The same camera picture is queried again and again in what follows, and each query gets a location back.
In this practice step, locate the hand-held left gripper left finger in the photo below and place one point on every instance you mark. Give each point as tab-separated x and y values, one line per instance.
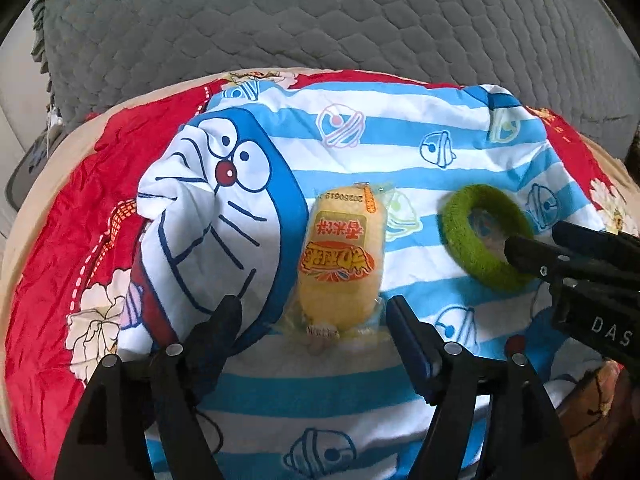
226	322

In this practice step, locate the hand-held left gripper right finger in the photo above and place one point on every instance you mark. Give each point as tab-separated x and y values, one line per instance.
407	340

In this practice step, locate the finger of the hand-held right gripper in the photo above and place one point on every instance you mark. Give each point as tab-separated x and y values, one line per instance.
530	255
590	240

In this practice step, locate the yellow rice cracker snack packet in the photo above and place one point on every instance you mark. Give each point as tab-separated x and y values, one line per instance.
340	270

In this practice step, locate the red floral blanket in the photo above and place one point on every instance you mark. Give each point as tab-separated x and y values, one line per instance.
85	200

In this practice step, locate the blue striped cartoon cloth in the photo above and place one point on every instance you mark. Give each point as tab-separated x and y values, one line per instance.
390	125

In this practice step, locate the grey quilted sofa cover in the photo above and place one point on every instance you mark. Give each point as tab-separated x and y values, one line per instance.
300	15

